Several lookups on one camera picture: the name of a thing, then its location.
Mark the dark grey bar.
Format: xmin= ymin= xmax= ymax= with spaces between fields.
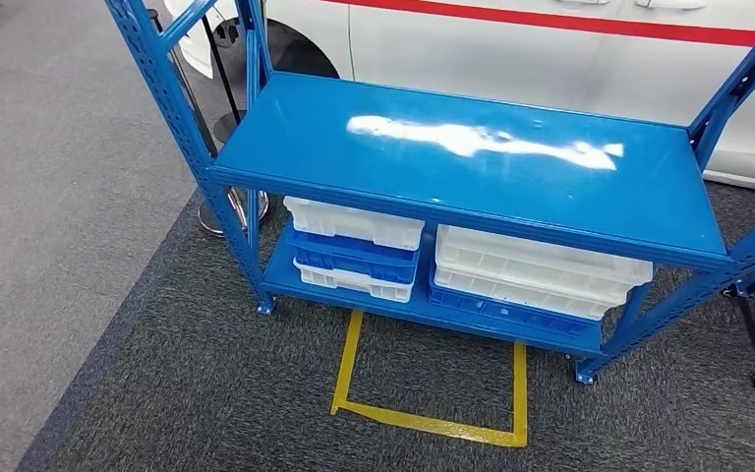
xmin=145 ymin=8 xmax=272 ymax=238

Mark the white car with red stripe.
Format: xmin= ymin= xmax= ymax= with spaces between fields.
xmin=162 ymin=0 xmax=755 ymax=196

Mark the yellow floor tape outline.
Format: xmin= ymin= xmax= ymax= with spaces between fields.
xmin=329 ymin=308 xmax=530 ymax=450

